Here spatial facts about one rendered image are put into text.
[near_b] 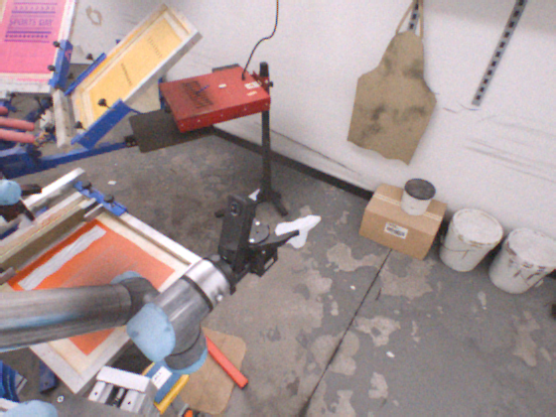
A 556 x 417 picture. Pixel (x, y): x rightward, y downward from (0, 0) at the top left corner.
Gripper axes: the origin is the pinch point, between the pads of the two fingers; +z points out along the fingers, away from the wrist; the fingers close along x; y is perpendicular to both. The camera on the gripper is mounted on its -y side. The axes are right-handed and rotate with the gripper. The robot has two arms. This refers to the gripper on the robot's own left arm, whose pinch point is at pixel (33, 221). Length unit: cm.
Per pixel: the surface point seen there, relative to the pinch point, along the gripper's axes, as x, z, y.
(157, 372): 76, 14, 12
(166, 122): -30, 18, -96
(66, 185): -20.2, 9.3, -23.6
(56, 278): 15.5, 16.2, 8.6
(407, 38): 78, -22, -195
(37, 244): 2.0, 8.7, 4.2
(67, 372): 53, 12, 28
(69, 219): 2.2, 7.9, -10.9
